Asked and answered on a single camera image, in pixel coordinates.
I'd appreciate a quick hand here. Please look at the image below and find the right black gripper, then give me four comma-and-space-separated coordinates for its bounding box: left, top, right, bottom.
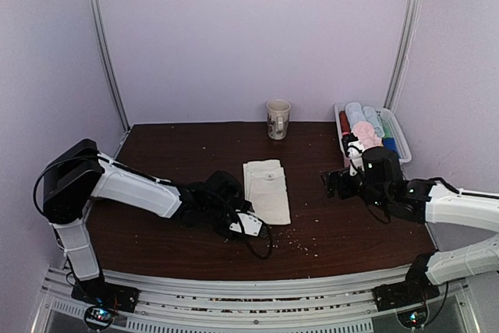
320, 167, 389, 211

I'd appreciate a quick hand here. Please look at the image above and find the cream towel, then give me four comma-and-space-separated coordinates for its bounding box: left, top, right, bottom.
242, 159, 292, 225

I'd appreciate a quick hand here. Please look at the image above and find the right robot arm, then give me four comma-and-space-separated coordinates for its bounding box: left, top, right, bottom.
322, 146, 498, 303

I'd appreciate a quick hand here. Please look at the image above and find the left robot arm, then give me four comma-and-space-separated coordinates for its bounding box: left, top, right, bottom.
32, 139, 272, 305

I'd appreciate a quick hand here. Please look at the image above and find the green rolled towel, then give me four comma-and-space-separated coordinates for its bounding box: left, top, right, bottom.
381, 119, 393, 139

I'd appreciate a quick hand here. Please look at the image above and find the white plastic basket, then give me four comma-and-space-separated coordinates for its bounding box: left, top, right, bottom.
333, 103, 412, 167

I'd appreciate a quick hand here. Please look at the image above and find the pale blue rolled towel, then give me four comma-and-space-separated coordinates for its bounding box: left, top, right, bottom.
363, 106, 385, 138

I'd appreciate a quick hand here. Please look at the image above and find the dark red rolled towel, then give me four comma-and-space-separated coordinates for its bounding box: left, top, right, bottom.
338, 111, 351, 135

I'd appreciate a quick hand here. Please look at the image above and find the light blue rolled towel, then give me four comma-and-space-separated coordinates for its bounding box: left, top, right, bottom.
345, 102, 366, 127

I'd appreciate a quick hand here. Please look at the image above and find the floral ceramic mug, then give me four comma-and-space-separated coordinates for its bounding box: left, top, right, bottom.
266, 99, 292, 140

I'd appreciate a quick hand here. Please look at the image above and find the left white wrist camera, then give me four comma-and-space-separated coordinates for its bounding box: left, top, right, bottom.
229, 211, 269, 238

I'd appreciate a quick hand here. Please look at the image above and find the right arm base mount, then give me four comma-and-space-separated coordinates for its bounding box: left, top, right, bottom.
373, 281, 440, 331

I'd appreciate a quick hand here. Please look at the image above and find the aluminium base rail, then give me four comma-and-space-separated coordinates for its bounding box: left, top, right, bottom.
28, 266, 485, 332

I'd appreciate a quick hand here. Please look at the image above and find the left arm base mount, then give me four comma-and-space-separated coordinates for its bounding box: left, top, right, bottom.
71, 283, 140, 331

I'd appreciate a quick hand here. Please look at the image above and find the right aluminium frame post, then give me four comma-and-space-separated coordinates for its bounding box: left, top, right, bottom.
384, 0, 422, 112

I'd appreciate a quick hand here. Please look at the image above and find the aluminium frame post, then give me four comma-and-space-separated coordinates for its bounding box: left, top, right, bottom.
89, 0, 131, 132
384, 0, 422, 112

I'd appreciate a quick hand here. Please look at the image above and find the left aluminium frame post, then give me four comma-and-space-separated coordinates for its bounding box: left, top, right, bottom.
89, 0, 131, 132

